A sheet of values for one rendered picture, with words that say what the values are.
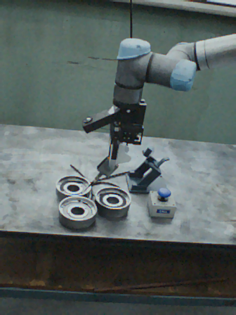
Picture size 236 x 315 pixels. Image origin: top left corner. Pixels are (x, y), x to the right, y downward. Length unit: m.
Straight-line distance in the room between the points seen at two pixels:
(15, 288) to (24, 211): 0.27
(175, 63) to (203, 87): 1.86
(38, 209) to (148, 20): 1.73
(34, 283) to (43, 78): 1.70
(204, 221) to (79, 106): 1.74
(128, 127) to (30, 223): 0.37
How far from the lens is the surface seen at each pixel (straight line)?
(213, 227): 1.23
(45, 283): 1.31
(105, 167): 1.15
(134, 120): 1.08
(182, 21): 2.67
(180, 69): 0.98
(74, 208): 1.15
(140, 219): 1.18
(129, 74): 1.00
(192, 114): 2.91
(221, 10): 2.63
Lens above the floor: 1.54
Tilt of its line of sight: 32 degrees down
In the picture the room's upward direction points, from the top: 8 degrees clockwise
